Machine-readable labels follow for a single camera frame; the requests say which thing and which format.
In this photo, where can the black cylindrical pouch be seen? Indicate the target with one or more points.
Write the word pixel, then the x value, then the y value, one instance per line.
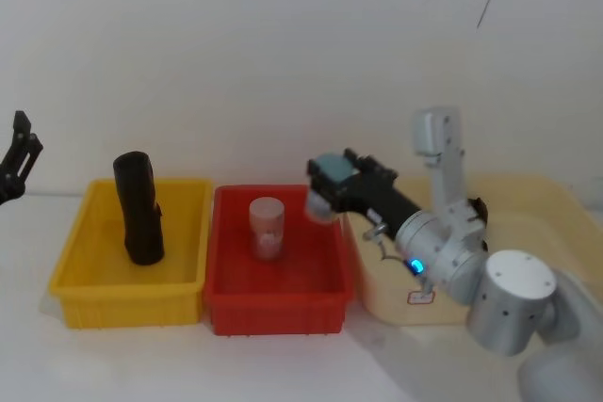
pixel 139 213

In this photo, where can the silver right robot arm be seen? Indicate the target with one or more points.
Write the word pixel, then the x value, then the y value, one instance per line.
pixel 509 289

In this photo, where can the white label sticker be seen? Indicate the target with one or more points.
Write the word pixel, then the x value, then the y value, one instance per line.
pixel 420 297

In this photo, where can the red plastic bin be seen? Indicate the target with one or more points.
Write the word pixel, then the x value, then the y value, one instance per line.
pixel 278 298

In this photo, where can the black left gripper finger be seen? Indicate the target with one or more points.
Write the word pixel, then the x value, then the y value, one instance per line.
pixel 22 148

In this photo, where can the cream plastic bin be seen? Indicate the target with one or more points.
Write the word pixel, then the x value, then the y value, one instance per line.
pixel 518 228

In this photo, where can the clear jar with teal lid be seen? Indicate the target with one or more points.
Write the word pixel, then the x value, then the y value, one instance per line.
pixel 334 167

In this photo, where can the yellow plastic bin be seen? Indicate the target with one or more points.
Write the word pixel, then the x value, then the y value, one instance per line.
pixel 85 289

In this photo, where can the clear jar with pink lid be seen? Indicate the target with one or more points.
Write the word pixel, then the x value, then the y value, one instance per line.
pixel 267 228

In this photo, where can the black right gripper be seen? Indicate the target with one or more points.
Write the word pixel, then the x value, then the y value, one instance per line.
pixel 381 202

